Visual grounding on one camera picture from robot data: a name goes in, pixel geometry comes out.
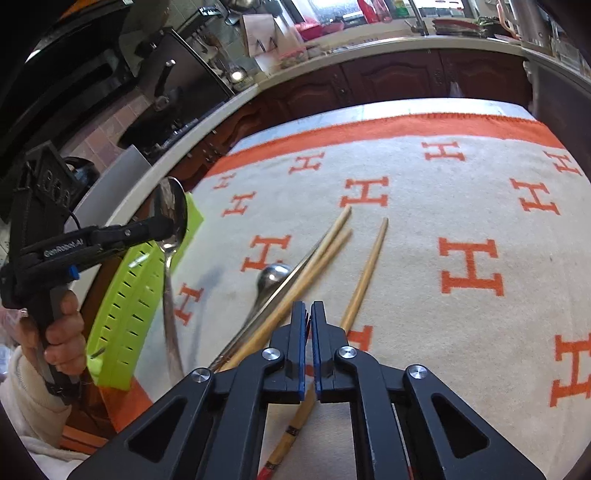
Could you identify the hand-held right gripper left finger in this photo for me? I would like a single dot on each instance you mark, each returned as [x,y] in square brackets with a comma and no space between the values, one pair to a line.
[300,350]

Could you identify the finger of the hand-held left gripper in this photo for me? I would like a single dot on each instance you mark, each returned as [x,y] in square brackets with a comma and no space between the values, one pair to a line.
[138,230]

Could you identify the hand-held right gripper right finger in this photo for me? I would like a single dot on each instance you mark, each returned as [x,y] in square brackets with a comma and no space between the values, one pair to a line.
[317,350]

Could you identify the small metal spoon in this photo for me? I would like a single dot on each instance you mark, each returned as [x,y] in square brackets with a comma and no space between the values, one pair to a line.
[272,277]

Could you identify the green plastic utensil tray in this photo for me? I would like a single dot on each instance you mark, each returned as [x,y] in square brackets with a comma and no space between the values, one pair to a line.
[124,314]

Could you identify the wooden chopstick with black band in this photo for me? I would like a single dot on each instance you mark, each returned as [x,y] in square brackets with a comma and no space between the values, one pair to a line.
[364,272]

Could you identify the person's left forearm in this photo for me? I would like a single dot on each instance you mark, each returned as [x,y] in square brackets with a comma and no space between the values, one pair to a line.
[32,406]

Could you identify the person's left hand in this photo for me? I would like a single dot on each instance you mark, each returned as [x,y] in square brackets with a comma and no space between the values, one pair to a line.
[67,332]

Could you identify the grey metal side panel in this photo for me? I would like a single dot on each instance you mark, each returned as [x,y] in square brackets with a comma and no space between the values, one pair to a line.
[120,184]

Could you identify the black rice cooker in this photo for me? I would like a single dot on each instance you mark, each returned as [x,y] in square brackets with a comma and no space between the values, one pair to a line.
[85,173]

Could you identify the black gas stove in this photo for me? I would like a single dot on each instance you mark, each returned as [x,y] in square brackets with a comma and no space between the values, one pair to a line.
[152,134]

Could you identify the black range hood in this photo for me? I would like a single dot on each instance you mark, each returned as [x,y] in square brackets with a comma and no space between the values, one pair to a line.
[69,78]

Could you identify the steel stove splash panel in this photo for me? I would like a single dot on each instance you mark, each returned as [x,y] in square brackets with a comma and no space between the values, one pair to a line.
[198,69]

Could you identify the orange and beige printed blanket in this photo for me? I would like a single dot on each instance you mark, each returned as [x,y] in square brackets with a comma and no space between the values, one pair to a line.
[415,207]

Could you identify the white cutting board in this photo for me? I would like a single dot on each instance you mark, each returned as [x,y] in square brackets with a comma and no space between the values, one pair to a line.
[261,34]

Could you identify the pink plastic basin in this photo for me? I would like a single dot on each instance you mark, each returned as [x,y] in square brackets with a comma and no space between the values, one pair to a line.
[314,30]

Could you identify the white plastic bag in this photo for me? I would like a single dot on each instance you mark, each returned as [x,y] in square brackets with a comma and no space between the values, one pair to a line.
[455,90]

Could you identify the red spray bottle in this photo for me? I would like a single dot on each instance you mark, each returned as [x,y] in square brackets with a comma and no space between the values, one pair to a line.
[369,9]

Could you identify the chrome kitchen faucet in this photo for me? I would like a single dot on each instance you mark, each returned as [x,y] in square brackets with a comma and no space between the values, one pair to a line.
[418,18]

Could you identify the grey frosted-door cabinet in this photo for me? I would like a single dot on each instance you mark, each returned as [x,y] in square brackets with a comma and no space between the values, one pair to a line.
[563,101]

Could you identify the red pan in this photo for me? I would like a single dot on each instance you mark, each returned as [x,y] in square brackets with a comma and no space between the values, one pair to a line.
[457,25]

